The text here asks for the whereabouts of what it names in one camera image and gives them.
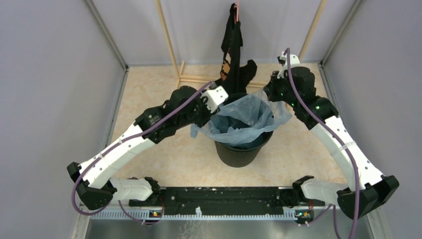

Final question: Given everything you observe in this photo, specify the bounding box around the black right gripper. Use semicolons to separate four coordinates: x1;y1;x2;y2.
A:
264;70;299;108

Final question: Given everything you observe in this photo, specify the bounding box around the light blue trash bag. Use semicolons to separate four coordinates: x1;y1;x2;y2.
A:
191;90;292;147

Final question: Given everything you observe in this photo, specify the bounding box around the black plastic trash bin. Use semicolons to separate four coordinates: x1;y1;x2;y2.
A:
214;93;273;168

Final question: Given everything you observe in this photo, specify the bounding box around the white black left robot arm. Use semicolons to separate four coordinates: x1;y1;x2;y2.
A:
67;82;228;216

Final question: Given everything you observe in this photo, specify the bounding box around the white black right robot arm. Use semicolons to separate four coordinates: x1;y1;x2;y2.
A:
264;66;400;219

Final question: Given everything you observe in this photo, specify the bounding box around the black printed t-shirt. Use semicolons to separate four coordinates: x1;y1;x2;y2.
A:
215;13;257;95

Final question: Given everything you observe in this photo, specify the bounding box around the pink clothes hanger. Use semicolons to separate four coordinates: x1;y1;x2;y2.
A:
230;0;240;24

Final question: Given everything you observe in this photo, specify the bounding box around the wooden clothes rack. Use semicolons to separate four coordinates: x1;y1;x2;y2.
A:
155;0;327;89

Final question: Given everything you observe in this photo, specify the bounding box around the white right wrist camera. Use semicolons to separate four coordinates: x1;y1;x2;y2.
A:
277;54;300;79

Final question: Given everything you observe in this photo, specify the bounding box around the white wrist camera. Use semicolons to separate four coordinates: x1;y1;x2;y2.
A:
277;54;300;79
201;86;228;114

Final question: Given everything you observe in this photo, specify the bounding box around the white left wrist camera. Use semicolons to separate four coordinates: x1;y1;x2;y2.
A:
201;86;228;114

